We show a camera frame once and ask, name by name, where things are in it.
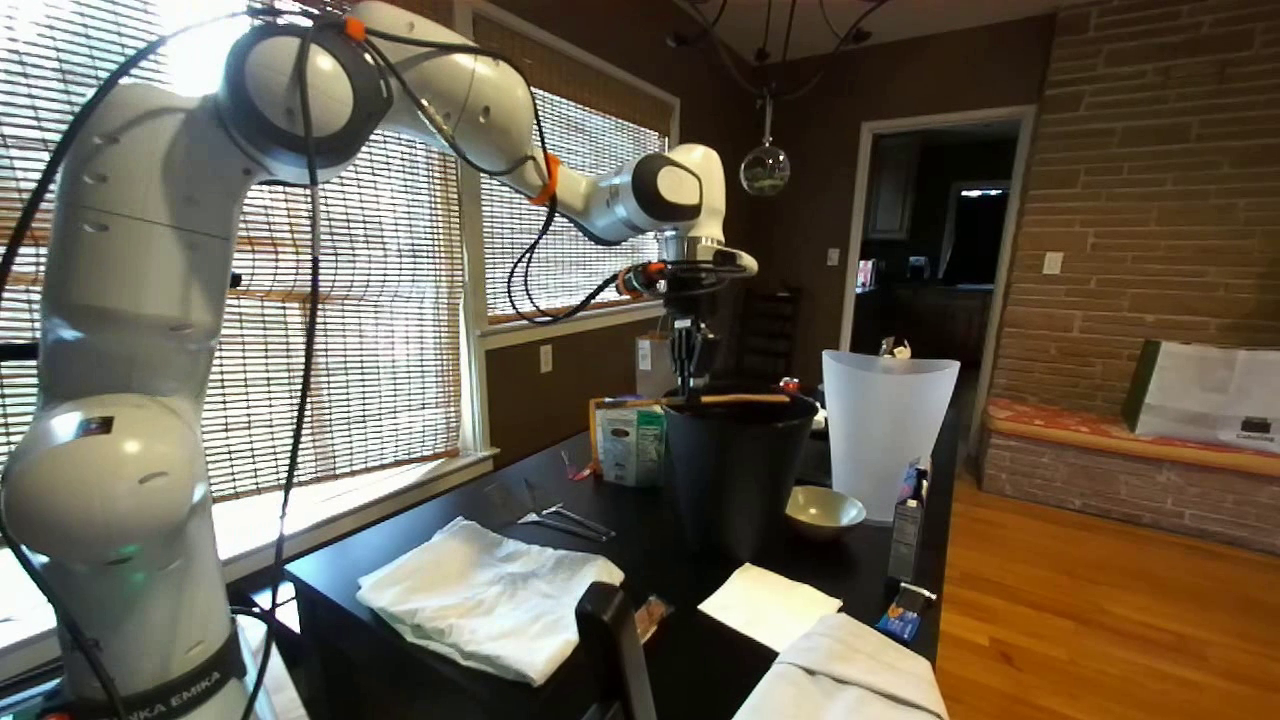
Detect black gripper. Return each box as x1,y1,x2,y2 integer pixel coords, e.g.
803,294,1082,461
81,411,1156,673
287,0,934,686
651,260,746,397

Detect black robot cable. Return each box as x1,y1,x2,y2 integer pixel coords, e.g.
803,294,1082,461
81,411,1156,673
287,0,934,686
0,2,671,720

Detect spray bottle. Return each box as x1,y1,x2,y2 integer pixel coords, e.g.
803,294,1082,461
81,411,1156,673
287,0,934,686
890,462,928,578

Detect white cloth at table edge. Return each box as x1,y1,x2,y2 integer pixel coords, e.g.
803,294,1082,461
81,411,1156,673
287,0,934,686
734,612,950,720

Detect small brown snack wrapper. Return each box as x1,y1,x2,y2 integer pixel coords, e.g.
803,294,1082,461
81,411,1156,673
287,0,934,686
632,597,671,643

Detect black bin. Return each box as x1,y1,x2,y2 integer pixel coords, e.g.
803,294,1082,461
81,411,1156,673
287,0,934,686
669,398,817,577

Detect large white folded cloth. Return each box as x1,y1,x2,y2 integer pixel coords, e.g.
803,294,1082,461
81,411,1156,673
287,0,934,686
357,515,624,686

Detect white plastic bin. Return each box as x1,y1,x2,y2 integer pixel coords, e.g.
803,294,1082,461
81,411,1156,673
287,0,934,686
819,351,962,522

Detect grey bowl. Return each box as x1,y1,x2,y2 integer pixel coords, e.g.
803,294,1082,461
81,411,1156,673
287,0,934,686
784,483,870,532

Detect metal tongs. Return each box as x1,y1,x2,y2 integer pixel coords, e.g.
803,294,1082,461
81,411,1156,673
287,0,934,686
517,505,617,544

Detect white green pouch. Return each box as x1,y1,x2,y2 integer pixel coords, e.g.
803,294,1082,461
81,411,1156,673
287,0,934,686
590,397,669,488

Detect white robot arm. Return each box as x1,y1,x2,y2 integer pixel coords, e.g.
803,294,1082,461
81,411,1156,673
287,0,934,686
3,0,758,720

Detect hanging glass globe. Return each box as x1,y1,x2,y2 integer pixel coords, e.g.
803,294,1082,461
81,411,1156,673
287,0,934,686
736,100,793,197

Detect white paper napkin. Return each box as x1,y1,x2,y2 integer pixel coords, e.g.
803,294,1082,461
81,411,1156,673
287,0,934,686
700,562,839,652

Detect blue snack bar wrapper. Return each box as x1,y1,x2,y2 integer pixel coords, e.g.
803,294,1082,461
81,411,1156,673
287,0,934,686
878,585,935,643

